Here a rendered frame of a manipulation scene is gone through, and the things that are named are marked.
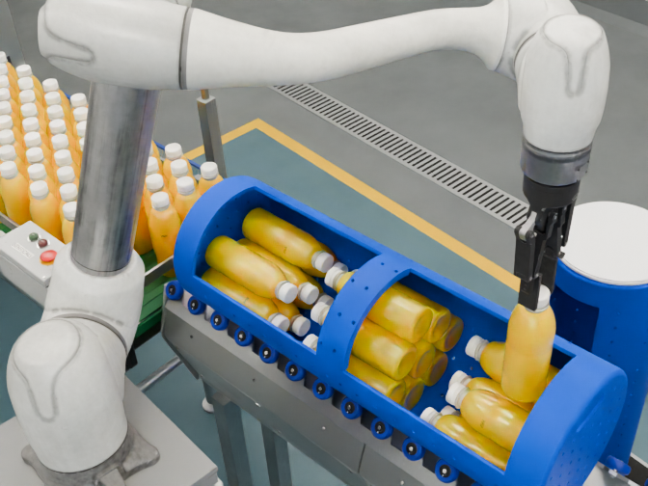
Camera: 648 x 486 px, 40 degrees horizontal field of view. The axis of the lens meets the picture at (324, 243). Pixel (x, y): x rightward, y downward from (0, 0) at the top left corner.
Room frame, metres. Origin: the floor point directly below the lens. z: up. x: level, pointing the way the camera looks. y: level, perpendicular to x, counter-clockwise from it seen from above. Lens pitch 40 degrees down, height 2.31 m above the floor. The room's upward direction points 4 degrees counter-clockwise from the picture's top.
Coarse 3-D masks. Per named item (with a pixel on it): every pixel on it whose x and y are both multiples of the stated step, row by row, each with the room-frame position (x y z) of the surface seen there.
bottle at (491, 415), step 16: (464, 400) 0.98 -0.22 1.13; (480, 400) 0.97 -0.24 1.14; (496, 400) 0.97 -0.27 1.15; (464, 416) 0.97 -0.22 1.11; (480, 416) 0.95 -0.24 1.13; (496, 416) 0.94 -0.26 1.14; (512, 416) 0.93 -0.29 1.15; (480, 432) 0.94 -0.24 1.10; (496, 432) 0.92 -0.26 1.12; (512, 432) 0.91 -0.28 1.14
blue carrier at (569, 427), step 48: (240, 192) 1.48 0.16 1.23; (192, 240) 1.40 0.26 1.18; (336, 240) 1.46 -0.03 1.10; (192, 288) 1.38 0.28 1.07; (384, 288) 1.17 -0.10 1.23; (432, 288) 1.28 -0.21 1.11; (288, 336) 1.18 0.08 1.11; (336, 336) 1.12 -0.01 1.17; (480, 336) 1.20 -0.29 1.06; (336, 384) 1.10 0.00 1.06; (576, 384) 0.92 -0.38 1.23; (624, 384) 0.98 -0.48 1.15; (432, 432) 0.94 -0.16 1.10; (528, 432) 0.86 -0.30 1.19; (576, 432) 0.86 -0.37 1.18; (480, 480) 0.88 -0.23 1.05; (528, 480) 0.82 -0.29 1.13; (576, 480) 0.90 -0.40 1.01
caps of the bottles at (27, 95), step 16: (0, 64) 2.33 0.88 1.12; (0, 80) 2.23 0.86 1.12; (32, 80) 2.23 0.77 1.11; (48, 80) 2.21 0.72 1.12; (0, 96) 2.15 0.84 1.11; (32, 96) 2.14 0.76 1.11; (48, 96) 2.12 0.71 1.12; (80, 96) 2.11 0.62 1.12; (0, 112) 2.08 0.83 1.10; (32, 112) 2.06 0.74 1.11; (48, 112) 2.04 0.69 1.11; (80, 112) 2.03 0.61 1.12; (32, 128) 1.99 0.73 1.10; (64, 128) 1.98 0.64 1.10; (80, 128) 1.95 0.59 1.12; (32, 144) 1.91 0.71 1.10; (64, 144) 1.90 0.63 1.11; (80, 144) 1.88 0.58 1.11; (32, 160) 1.84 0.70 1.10; (64, 160) 1.82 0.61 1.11; (32, 176) 1.77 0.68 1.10; (64, 176) 1.75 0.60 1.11; (32, 192) 1.70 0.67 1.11
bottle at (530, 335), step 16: (512, 320) 0.97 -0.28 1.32; (528, 320) 0.96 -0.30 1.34; (544, 320) 0.95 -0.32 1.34; (512, 336) 0.96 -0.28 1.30; (528, 336) 0.95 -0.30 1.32; (544, 336) 0.95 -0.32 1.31; (512, 352) 0.96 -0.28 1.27; (528, 352) 0.94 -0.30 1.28; (544, 352) 0.95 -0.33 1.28; (512, 368) 0.96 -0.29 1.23; (528, 368) 0.94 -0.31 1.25; (544, 368) 0.95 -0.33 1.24; (512, 384) 0.95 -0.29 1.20; (528, 384) 0.94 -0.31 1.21; (544, 384) 0.95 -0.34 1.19; (528, 400) 0.94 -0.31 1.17
